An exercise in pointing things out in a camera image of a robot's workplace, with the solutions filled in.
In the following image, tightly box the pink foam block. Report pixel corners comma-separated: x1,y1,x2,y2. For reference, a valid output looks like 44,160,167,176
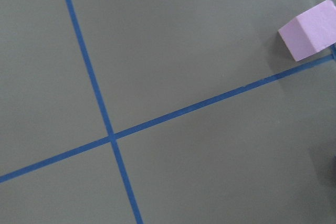
278,0,335,62

